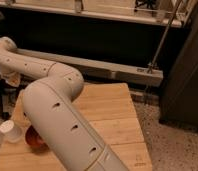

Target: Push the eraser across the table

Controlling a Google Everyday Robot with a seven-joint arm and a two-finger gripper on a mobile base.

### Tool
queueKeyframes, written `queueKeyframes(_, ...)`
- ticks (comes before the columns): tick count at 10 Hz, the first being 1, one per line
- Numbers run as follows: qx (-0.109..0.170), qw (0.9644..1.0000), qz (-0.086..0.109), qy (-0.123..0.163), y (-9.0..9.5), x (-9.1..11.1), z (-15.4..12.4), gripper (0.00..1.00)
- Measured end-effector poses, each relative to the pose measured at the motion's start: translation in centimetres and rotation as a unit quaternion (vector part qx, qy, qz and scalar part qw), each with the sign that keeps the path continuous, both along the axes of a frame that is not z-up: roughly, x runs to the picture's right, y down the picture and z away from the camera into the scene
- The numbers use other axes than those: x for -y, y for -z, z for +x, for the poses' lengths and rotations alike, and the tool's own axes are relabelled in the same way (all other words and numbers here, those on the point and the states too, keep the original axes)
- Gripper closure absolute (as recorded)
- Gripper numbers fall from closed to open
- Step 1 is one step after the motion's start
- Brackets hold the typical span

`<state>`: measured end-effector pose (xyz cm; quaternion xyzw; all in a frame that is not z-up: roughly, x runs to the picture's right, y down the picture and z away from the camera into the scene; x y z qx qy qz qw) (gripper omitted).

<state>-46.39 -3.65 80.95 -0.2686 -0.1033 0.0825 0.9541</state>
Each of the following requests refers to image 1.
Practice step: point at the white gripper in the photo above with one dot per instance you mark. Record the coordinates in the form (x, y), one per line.
(11, 77)

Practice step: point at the white upturned cup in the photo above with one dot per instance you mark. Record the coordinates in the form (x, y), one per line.
(11, 131)

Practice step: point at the dark cabinet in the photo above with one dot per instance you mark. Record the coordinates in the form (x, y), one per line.
(179, 99)

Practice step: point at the red bowl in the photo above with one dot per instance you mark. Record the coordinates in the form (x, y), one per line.
(32, 138)

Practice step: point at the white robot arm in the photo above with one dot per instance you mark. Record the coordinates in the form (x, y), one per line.
(48, 104)

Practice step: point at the metal pole stand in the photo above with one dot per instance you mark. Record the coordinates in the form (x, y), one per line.
(151, 65)

